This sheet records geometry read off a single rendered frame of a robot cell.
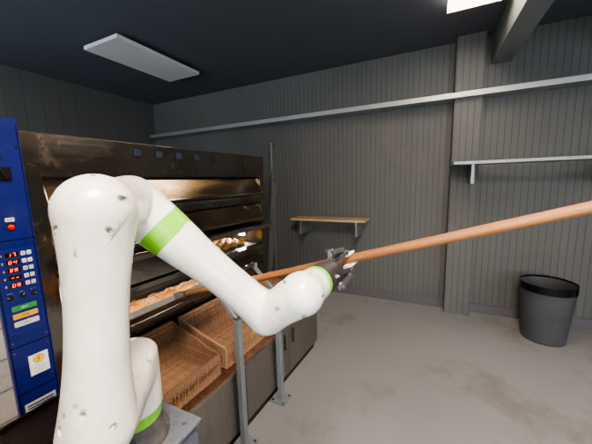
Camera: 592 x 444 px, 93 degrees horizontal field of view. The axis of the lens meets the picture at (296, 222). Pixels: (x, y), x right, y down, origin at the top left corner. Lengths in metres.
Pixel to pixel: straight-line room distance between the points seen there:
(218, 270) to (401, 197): 3.80
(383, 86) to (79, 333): 4.34
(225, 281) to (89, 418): 0.32
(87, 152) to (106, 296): 1.47
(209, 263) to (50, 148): 1.37
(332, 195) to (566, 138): 2.85
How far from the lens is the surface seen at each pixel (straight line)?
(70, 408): 0.67
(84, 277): 0.56
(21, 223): 1.83
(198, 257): 0.68
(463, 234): 0.92
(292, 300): 0.66
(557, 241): 4.60
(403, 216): 4.34
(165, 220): 0.67
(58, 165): 1.91
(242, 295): 0.71
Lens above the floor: 1.83
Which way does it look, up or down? 8 degrees down
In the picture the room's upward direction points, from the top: 2 degrees counter-clockwise
